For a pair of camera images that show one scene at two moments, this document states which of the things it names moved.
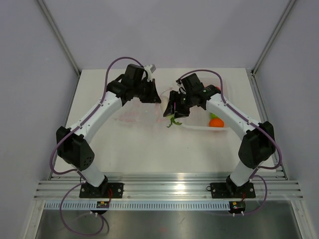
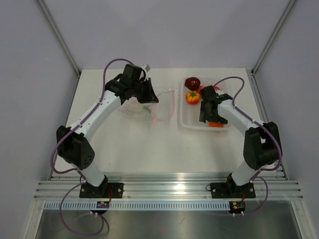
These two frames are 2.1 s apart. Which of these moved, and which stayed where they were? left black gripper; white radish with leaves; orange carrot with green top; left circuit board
Moved: white radish with leaves
Stayed: left black gripper; left circuit board; orange carrot with green top
